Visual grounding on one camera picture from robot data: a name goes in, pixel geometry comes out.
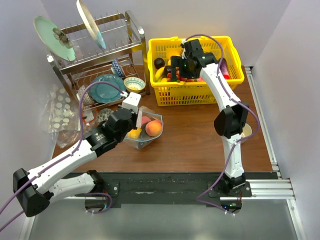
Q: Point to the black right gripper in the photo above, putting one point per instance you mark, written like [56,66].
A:
[177,61]

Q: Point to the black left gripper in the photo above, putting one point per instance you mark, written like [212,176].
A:
[134,116]

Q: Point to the yellow bell pepper toy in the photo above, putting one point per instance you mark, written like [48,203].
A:
[134,133]

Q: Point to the red peach toy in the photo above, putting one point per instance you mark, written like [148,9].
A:
[145,120]

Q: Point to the clear zip bag blue seal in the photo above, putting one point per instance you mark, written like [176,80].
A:
[144,139]

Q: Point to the red yellow apple toy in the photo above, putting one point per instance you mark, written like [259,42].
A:
[153,128]

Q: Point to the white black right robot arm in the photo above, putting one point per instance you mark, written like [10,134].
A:
[232,117]

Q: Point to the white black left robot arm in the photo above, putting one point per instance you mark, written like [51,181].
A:
[37,188]

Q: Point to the polka dot plastic bag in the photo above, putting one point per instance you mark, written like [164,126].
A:
[60,117]

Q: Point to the dark avocado toy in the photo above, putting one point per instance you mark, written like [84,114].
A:
[159,63]
[166,70]

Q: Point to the yellow banana toy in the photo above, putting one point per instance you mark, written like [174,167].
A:
[160,74]

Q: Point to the black white floral bowl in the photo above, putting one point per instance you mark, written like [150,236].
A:
[103,115]

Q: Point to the teal scalloped plate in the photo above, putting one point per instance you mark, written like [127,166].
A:
[104,93]

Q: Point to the yellow blue patterned bowl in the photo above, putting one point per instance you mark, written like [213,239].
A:
[134,84]

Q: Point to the yellow plastic basket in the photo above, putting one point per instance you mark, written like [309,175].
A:
[186,92]

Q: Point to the grey patterned bowl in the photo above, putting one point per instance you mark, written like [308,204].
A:
[87,99]

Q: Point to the purple eggplant toy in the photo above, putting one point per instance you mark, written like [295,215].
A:
[224,69]

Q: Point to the blue zigzag bowl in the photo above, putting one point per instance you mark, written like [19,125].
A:
[117,69]

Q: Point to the steel two-tier dish rack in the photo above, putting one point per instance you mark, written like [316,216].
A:
[125,41]

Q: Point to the cream ceramic mug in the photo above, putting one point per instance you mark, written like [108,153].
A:
[246,131]

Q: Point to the beige blue-edged plate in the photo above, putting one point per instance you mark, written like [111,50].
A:
[90,24]

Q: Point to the mint green flower plate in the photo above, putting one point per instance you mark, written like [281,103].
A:
[54,38]

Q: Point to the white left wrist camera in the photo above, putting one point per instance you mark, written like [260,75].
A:
[131,102]

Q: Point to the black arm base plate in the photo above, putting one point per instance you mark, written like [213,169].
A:
[156,188]

